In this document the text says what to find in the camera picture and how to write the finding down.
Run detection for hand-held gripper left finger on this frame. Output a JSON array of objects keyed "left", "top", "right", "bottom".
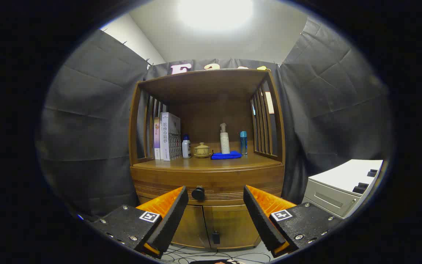
[{"left": 86, "top": 186, "right": 189, "bottom": 257}]

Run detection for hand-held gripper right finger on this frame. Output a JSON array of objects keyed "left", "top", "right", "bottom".
[{"left": 243, "top": 185, "right": 343, "bottom": 258}]

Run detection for black drawer knob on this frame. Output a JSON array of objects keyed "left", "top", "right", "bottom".
[{"left": 191, "top": 186, "right": 206, "bottom": 201}]

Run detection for wooden drawer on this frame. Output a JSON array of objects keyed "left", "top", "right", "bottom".
[{"left": 132, "top": 167, "right": 285, "bottom": 206}]

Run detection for wooden cabinet door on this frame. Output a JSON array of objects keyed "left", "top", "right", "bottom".
[
  {"left": 203, "top": 205, "right": 261, "bottom": 250},
  {"left": 171, "top": 205, "right": 211, "bottom": 249}
]

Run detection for wooden countertop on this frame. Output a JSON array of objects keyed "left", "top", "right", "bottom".
[{"left": 134, "top": 153, "right": 283, "bottom": 171}]

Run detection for wooden cabinet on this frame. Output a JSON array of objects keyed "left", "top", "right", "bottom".
[{"left": 129, "top": 69, "right": 286, "bottom": 250}]

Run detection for white bottle with blue cap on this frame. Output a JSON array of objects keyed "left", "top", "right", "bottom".
[{"left": 182, "top": 134, "right": 192, "bottom": 159}]

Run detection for yellow lidded teacup with saucer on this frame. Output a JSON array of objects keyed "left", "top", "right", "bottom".
[{"left": 193, "top": 142, "right": 212, "bottom": 159}]

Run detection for blue folded cloth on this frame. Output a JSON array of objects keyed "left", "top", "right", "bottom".
[{"left": 211, "top": 150, "right": 243, "bottom": 160}]

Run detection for thick white book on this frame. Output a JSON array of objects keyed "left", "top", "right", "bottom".
[{"left": 160, "top": 112, "right": 182, "bottom": 161}]

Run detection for thin purple book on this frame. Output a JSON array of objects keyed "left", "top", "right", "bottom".
[{"left": 154, "top": 117, "right": 161, "bottom": 160}]

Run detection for white pump bottle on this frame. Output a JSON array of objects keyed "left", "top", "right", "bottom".
[{"left": 220, "top": 123, "right": 230, "bottom": 154}]

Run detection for black backdrop cloth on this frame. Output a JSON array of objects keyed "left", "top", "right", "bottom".
[{"left": 37, "top": 16, "right": 393, "bottom": 220}]

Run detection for black floor cables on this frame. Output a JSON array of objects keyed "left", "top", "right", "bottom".
[{"left": 160, "top": 244, "right": 272, "bottom": 264}]

